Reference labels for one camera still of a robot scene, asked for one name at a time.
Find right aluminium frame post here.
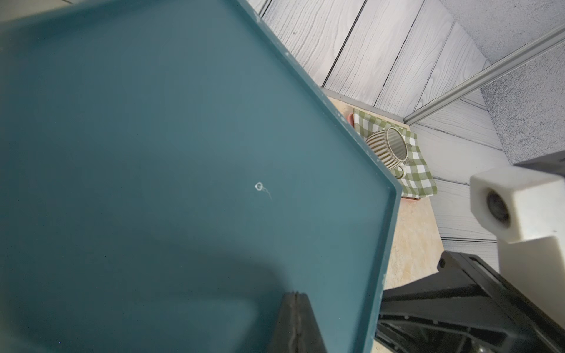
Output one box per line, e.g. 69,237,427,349
404,24,564,126

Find striped ceramic cup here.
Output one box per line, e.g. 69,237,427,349
365,127,408,179

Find green checkered cloth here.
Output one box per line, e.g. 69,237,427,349
350,109,437,199

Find teal and yellow drawer cabinet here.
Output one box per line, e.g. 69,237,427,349
1,1,400,352

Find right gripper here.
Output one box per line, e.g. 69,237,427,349
375,251,564,352

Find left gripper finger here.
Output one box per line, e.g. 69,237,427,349
267,292,327,353

